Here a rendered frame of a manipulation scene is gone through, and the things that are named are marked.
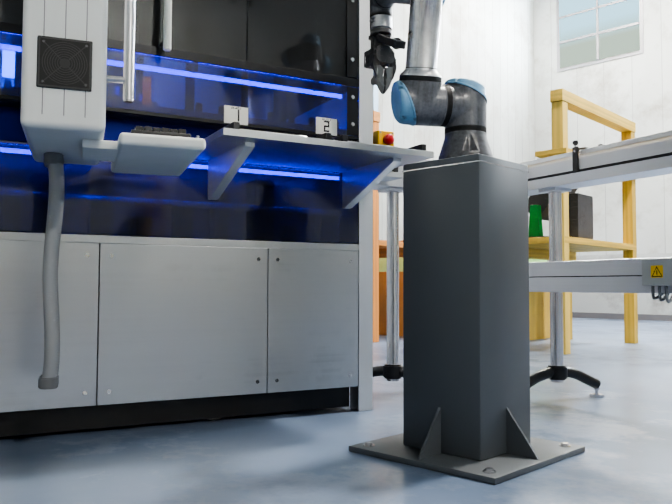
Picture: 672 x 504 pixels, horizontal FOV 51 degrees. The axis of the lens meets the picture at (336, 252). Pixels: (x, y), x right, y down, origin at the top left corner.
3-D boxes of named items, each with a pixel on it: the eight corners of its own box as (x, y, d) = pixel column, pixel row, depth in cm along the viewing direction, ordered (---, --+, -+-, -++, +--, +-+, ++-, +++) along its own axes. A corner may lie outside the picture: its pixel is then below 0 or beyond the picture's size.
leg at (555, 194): (540, 381, 280) (538, 189, 284) (556, 379, 284) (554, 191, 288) (557, 383, 272) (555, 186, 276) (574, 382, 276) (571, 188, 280)
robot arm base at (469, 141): (503, 164, 196) (503, 129, 196) (473, 157, 185) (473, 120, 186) (458, 170, 206) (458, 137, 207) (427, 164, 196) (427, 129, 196)
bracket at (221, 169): (207, 199, 229) (208, 160, 230) (216, 200, 231) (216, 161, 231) (244, 187, 199) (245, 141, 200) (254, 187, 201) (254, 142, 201)
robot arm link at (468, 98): (494, 125, 192) (494, 76, 192) (448, 123, 189) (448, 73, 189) (476, 135, 203) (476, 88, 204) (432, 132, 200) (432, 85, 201)
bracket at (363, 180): (342, 208, 253) (342, 172, 253) (349, 208, 254) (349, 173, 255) (393, 198, 223) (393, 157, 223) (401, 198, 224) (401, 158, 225)
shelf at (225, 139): (175, 161, 233) (175, 155, 233) (358, 177, 266) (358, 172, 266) (223, 134, 191) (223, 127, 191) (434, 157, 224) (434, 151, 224)
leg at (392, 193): (377, 379, 282) (377, 189, 285) (396, 378, 286) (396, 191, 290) (389, 382, 274) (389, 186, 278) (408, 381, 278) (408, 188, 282)
